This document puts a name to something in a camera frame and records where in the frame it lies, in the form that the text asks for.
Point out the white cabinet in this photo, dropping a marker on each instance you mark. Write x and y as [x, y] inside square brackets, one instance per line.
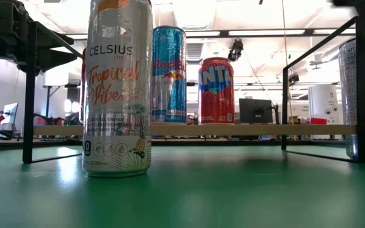
[323, 104]

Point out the black computer monitor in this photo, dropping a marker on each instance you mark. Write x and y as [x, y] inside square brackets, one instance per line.
[255, 111]

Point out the wooden shelf black metal frame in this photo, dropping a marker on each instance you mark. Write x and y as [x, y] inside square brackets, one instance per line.
[233, 130]

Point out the green table mat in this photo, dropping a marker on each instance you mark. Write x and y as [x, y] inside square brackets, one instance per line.
[201, 196]

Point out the small red box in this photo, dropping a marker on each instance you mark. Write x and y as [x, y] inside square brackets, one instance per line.
[317, 121]

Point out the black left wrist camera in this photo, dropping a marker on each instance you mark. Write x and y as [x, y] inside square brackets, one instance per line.
[9, 16]

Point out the white backed monitor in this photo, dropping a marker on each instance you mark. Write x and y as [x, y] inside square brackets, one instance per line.
[9, 114]

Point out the small black mounted camera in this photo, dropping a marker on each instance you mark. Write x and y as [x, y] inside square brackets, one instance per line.
[293, 79]

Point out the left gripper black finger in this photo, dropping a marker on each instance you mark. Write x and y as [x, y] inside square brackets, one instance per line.
[55, 59]
[55, 38]

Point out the blue silver Red Bull can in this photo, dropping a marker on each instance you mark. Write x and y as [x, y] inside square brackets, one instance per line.
[170, 95]

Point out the thin yellow pole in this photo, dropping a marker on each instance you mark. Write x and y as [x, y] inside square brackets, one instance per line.
[285, 47]

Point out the black overhead frame bar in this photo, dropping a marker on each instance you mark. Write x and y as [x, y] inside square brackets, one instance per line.
[223, 32]

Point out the white Celsius Tropical Vibe can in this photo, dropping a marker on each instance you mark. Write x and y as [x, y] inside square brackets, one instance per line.
[348, 95]
[116, 95]

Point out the black ceiling camera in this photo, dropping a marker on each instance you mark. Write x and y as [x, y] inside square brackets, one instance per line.
[235, 50]

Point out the red Fanta strawberry can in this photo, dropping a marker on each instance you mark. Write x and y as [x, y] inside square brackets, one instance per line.
[215, 101]

